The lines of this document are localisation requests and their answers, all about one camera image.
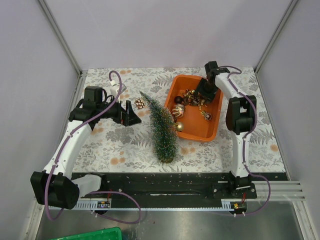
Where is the floral patterned table mat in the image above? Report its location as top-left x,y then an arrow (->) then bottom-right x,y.
73,67 -> 285,173

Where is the green plastic crate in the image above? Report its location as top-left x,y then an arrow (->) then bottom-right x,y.
56,227 -> 123,240

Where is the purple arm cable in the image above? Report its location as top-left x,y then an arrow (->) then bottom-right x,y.
218,65 -> 271,218
44,70 -> 143,224

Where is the grey slotted cable duct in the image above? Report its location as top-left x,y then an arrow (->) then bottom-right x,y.
72,201 -> 237,211

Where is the large gold striped bauble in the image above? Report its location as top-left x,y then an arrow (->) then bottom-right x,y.
171,103 -> 185,118

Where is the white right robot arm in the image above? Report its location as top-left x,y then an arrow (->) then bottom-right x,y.
194,61 -> 258,198

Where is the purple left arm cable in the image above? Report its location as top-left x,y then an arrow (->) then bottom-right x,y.
44,70 -> 143,224

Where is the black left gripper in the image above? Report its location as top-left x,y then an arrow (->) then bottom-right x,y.
97,95 -> 141,126

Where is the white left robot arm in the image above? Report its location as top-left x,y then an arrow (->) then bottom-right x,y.
30,86 -> 142,210

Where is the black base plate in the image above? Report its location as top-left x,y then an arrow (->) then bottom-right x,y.
72,172 -> 258,210

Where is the aluminium frame post left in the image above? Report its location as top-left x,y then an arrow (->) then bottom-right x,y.
36,0 -> 83,76

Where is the brown pine cone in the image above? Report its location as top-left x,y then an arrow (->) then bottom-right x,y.
134,98 -> 145,110

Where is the small gold bauble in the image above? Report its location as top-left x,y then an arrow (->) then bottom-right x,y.
174,122 -> 184,132

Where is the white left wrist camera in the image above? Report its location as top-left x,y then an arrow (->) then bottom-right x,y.
110,80 -> 127,102

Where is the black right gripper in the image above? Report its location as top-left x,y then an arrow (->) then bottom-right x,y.
193,78 -> 219,105

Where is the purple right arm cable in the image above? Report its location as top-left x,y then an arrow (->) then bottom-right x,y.
218,65 -> 271,218

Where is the small green christmas tree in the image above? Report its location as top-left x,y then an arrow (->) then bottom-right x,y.
139,91 -> 178,164

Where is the gold and brown ornament pile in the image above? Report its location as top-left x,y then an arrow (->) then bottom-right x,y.
182,89 -> 207,109

